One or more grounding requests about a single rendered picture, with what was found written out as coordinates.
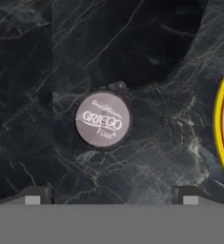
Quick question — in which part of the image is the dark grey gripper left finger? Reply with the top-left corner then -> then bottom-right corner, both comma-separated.
0,185 -> 52,206

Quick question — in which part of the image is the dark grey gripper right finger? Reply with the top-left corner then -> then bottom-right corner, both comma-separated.
173,185 -> 224,206

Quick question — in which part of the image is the black yogurt container grey lid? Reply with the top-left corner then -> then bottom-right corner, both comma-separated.
72,80 -> 134,153

